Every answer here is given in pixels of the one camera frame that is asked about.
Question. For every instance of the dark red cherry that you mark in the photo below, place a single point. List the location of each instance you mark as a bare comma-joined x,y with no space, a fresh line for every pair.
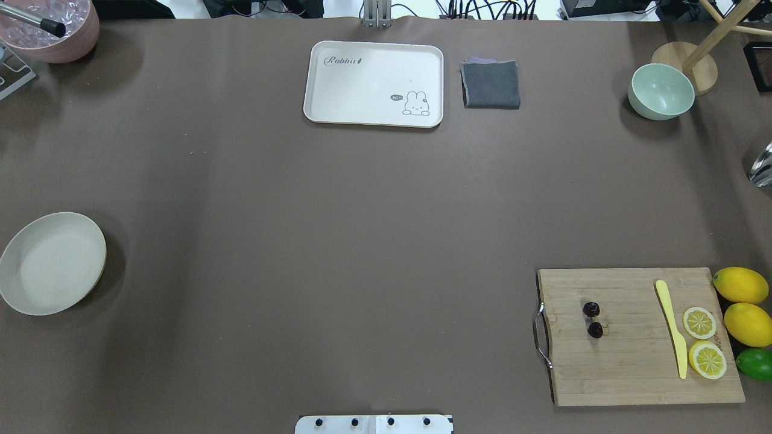
591,309
595,330

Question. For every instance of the cream round plate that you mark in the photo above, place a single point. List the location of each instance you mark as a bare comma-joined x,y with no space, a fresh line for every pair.
52,263

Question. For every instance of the cream rabbit tray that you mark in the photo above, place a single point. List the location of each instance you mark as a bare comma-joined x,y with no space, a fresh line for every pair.
375,83

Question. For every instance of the grey folded cloth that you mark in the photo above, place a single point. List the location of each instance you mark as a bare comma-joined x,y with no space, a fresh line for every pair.
489,83

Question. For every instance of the bamboo cutting board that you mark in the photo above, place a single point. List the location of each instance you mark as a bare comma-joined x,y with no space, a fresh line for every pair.
634,362

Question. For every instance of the mint green bowl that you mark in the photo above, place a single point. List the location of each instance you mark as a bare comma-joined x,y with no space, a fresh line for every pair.
660,92

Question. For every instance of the yellow plastic knife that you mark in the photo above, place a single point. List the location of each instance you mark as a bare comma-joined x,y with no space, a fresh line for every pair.
678,340

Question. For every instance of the lemon slice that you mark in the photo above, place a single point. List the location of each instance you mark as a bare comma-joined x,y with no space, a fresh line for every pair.
707,360
699,323

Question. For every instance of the wooden cup stand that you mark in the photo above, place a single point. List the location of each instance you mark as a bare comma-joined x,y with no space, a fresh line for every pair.
695,61

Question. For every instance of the whole yellow lemon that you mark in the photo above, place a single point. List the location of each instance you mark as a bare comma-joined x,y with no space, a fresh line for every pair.
741,285
749,324

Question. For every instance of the pink bowl with ice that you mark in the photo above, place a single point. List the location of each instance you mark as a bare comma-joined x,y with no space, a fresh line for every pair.
80,20

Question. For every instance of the metal ice scoop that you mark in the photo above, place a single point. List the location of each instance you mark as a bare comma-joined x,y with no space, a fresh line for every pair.
760,171

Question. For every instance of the black stirrer in bowl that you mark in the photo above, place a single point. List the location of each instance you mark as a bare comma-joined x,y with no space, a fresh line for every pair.
55,28

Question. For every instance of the green lime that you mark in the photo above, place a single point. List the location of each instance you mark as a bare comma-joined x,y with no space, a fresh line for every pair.
755,363

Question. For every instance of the aluminium frame post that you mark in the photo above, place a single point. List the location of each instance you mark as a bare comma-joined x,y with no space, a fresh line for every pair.
377,14

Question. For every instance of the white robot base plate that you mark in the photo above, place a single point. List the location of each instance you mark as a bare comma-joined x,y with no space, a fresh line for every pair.
384,423

